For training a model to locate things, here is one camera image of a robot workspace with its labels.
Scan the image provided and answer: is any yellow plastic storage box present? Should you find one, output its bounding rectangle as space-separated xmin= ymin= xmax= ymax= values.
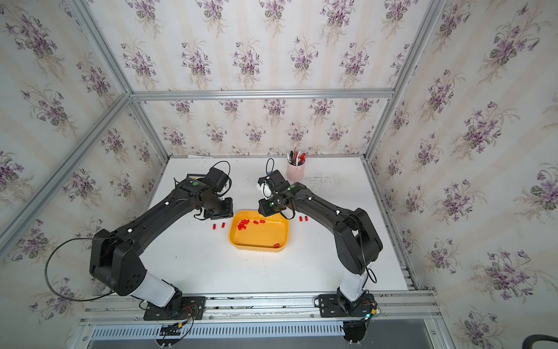
xmin=228 ymin=210 xmax=289 ymax=252

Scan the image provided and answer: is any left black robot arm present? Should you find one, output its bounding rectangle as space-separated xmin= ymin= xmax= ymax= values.
xmin=90 ymin=174 xmax=233 ymax=316

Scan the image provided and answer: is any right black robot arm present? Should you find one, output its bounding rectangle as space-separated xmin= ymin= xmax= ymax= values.
xmin=258 ymin=183 xmax=384 ymax=302

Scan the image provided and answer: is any red sleeves cluster in box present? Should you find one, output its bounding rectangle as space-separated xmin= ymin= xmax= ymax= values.
xmin=237 ymin=220 xmax=266 ymax=231

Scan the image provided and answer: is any dark blue notebook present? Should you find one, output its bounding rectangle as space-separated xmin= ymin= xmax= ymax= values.
xmin=187 ymin=174 xmax=205 ymax=180

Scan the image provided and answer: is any pink pen cup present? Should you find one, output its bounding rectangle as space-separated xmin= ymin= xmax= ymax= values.
xmin=287 ymin=151 xmax=307 ymax=182

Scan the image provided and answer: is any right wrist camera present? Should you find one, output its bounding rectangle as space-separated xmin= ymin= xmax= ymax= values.
xmin=257 ymin=170 xmax=290 ymax=197

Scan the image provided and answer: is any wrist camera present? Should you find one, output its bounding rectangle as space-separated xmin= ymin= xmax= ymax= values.
xmin=257 ymin=170 xmax=290 ymax=197
xmin=202 ymin=167 xmax=232 ymax=193

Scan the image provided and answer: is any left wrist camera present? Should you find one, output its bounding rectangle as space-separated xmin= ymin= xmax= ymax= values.
xmin=202 ymin=167 xmax=232 ymax=193

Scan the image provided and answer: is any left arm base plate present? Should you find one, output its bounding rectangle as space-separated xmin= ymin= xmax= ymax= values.
xmin=142 ymin=296 xmax=207 ymax=321

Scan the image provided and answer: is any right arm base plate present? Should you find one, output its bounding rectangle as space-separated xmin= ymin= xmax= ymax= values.
xmin=313 ymin=292 xmax=378 ymax=319

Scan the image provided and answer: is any aluminium front rail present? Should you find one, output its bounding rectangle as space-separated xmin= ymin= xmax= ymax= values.
xmin=71 ymin=291 xmax=446 ymax=348

